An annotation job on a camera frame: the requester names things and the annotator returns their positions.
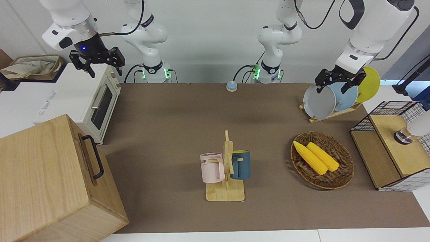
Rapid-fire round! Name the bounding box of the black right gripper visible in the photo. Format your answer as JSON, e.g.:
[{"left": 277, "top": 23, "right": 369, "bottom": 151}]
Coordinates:
[{"left": 70, "top": 33, "right": 125, "bottom": 78}]

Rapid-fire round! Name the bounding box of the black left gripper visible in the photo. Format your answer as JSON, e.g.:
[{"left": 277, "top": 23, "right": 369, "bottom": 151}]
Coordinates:
[{"left": 315, "top": 65, "right": 367, "bottom": 95}]

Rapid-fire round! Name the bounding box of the pink ribbed mug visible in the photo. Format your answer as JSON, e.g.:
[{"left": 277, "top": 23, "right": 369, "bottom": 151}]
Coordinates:
[{"left": 200, "top": 153, "right": 225, "bottom": 184}]

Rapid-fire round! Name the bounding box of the light blue plate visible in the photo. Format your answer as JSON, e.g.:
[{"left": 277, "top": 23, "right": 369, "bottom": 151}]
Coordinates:
[{"left": 328, "top": 81, "right": 359, "bottom": 112}]

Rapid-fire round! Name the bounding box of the grey plate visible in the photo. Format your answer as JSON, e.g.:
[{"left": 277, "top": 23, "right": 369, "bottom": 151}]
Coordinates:
[{"left": 303, "top": 83, "right": 337, "bottom": 120}]

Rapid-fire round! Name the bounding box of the wooden plate rack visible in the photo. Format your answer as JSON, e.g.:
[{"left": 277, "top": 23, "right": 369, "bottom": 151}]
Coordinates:
[{"left": 299, "top": 101, "right": 362, "bottom": 124}]

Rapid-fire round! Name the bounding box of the yellow plate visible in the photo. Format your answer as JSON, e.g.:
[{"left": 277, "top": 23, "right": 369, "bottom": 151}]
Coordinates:
[{"left": 354, "top": 66, "right": 381, "bottom": 103}]

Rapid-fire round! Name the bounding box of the white toaster oven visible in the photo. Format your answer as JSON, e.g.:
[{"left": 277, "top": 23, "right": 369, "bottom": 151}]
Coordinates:
[{"left": 0, "top": 63, "right": 121, "bottom": 145}]

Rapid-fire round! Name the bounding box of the brown tray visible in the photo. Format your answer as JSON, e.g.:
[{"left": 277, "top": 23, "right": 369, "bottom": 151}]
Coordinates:
[{"left": 0, "top": 55, "right": 66, "bottom": 81}]

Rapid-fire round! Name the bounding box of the brown wicker basket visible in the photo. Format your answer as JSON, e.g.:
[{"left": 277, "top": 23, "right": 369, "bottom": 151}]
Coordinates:
[{"left": 291, "top": 131, "right": 355, "bottom": 190}]

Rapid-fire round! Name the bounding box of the yellow corn cob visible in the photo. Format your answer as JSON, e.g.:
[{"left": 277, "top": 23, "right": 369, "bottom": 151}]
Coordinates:
[
  {"left": 293, "top": 141, "right": 328, "bottom": 175},
  {"left": 306, "top": 142, "right": 340, "bottom": 172}
]

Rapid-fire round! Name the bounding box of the black stand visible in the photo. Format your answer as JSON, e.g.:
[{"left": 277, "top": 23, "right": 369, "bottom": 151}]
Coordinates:
[{"left": 391, "top": 54, "right": 430, "bottom": 96}]

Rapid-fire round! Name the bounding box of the beige cloth bag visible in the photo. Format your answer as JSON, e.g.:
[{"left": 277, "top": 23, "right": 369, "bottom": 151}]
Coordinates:
[{"left": 2, "top": 57, "right": 61, "bottom": 79}]

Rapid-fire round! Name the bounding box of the brown table mat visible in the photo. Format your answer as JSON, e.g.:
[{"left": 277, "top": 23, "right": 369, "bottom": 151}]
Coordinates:
[{"left": 97, "top": 83, "right": 430, "bottom": 234}]

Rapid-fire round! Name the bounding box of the dark blue mug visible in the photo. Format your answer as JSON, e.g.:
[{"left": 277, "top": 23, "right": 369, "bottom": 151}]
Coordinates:
[{"left": 230, "top": 150, "right": 251, "bottom": 180}]

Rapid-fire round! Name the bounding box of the wooden mug tree stand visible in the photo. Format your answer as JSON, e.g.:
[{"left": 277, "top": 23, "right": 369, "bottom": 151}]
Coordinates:
[{"left": 206, "top": 130, "right": 245, "bottom": 202}]

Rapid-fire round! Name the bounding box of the black base power cable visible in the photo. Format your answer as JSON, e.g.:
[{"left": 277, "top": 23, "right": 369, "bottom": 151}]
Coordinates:
[
  {"left": 233, "top": 64, "right": 256, "bottom": 84},
  {"left": 124, "top": 63, "right": 145, "bottom": 83}
]

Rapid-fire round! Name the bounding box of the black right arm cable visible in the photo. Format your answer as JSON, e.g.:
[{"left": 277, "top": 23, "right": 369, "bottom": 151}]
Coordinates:
[{"left": 98, "top": 0, "right": 145, "bottom": 36}]

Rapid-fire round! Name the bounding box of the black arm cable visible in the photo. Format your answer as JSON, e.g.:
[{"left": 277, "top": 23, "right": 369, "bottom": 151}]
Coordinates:
[
  {"left": 295, "top": 0, "right": 420, "bottom": 62},
  {"left": 98, "top": 0, "right": 145, "bottom": 36}
]

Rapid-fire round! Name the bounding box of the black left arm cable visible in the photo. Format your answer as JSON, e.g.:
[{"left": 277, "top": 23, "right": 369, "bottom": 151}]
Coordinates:
[{"left": 295, "top": 0, "right": 420, "bottom": 62}]

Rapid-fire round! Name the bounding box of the wire shelf with wooden boards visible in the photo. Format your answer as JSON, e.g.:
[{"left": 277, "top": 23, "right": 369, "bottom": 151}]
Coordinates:
[{"left": 350, "top": 101, "right": 430, "bottom": 192}]

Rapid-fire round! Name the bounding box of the wooden cabinet with black handle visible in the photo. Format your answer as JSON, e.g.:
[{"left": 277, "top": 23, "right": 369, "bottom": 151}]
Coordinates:
[{"left": 0, "top": 114, "right": 129, "bottom": 242}]

